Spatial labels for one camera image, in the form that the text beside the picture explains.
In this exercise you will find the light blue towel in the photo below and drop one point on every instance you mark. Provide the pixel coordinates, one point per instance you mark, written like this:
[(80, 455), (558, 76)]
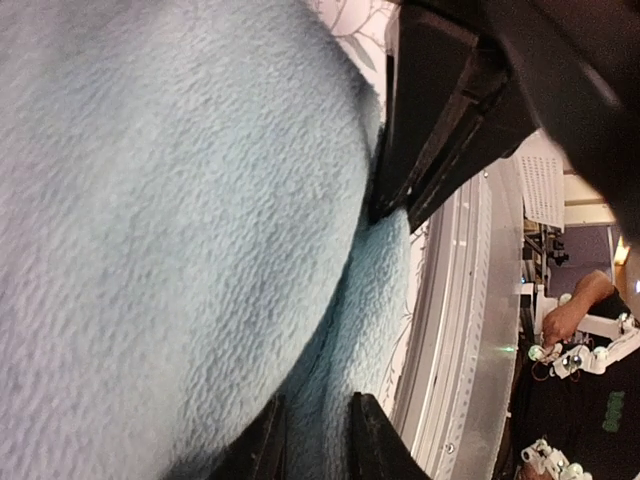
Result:
[(183, 234)]

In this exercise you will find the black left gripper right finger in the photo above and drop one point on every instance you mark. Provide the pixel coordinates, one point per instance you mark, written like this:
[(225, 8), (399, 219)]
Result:
[(376, 451)]

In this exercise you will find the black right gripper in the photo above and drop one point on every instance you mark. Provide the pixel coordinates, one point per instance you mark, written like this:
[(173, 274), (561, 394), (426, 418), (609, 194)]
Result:
[(469, 81)]

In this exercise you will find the front aluminium rail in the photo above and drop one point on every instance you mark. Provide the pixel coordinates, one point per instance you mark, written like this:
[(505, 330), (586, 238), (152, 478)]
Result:
[(448, 385)]

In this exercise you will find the operator person in black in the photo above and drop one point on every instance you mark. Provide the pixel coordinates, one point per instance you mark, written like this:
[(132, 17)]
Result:
[(592, 419)]

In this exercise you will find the floral table mat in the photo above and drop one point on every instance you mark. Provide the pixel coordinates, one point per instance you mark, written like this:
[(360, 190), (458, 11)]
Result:
[(365, 45)]

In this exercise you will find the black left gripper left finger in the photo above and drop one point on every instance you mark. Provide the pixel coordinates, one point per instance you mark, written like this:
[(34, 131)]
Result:
[(259, 453)]

